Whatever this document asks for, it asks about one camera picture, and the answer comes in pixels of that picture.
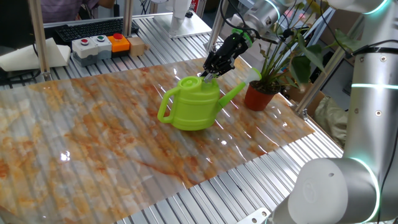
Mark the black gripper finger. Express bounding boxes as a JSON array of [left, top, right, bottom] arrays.
[[211, 63, 236, 83], [200, 65, 215, 83]]

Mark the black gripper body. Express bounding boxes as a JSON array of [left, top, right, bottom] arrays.
[[203, 32, 249, 77]]

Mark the green plastic watering can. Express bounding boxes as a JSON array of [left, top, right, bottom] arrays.
[[157, 67, 262, 131]]

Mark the green plant in terracotta pot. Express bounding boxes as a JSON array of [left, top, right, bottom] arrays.
[[244, 0, 361, 112]]

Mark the small wooden block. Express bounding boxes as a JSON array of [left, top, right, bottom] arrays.
[[127, 36, 146, 57]]

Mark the orange emergency stop box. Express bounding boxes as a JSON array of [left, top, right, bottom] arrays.
[[108, 32, 131, 58]]

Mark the brown cardboard box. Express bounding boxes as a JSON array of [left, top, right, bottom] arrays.
[[281, 80, 326, 118]]

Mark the grey box with green button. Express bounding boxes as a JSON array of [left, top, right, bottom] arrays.
[[90, 34, 113, 60]]

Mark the beige fabric bag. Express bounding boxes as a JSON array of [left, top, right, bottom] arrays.
[[313, 96, 349, 149]]

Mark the brown board panel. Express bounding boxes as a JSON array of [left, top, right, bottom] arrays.
[[320, 7, 364, 68]]

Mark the black keyboard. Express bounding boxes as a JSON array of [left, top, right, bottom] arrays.
[[55, 17, 140, 44]]

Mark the grey box with red button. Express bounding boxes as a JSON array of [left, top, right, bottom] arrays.
[[72, 37, 99, 67]]

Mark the orange marble pattern mat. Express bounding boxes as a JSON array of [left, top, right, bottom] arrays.
[[0, 52, 315, 224]]

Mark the person in purple shirt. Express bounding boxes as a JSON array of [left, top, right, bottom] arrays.
[[40, 0, 116, 23]]

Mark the white folded paper cone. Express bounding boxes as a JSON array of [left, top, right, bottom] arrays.
[[0, 37, 72, 72]]

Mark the black monitor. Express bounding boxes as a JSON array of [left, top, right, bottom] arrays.
[[0, 0, 44, 50]]

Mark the aluminium frame post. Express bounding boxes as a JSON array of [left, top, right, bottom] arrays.
[[206, 0, 229, 50], [28, 0, 52, 82], [294, 15, 364, 121], [122, 0, 134, 37]]

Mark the green wrist adapter ring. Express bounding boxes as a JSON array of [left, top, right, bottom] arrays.
[[231, 27, 253, 48]]

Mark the white robot pedestal with plate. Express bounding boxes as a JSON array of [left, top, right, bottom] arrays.
[[154, 0, 212, 40]]

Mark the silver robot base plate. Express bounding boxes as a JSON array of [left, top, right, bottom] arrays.
[[236, 207, 272, 224]]

